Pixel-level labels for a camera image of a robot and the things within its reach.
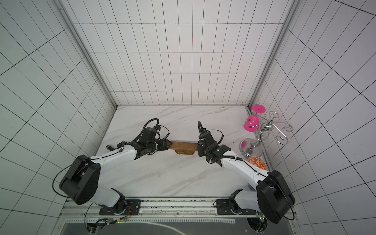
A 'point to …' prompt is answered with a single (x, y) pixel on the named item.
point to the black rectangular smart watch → (109, 148)
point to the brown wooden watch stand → (184, 148)
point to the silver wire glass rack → (251, 148)
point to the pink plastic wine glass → (252, 122)
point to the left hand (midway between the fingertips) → (167, 146)
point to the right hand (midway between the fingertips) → (202, 143)
